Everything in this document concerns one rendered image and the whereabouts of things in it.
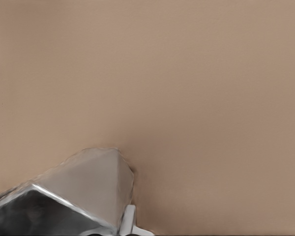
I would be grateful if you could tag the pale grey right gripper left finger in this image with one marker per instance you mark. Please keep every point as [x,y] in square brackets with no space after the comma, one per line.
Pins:
[128,218]

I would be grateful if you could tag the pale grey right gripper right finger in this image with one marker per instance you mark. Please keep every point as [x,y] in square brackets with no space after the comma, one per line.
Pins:
[140,231]

